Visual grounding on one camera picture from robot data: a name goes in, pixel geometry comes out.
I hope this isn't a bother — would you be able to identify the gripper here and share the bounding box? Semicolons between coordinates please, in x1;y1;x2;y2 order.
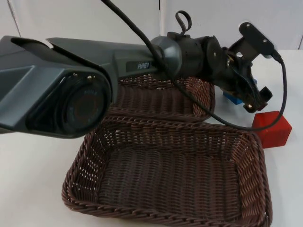
205;35;272;112

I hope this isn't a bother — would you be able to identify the blue cube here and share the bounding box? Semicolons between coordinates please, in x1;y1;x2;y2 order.
222;79;258;105

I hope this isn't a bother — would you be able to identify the red cube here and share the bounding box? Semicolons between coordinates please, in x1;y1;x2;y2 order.
252;110;294;149

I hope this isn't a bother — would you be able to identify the dark brown wicker basket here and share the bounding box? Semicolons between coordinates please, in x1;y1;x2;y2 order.
61;115;273;227
107;73;216;123

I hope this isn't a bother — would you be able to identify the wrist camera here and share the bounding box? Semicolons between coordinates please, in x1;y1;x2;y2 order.
238;22;279;59

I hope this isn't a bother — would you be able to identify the black cable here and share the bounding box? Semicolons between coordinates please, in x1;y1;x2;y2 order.
174;10;193;36
102;0;288;131

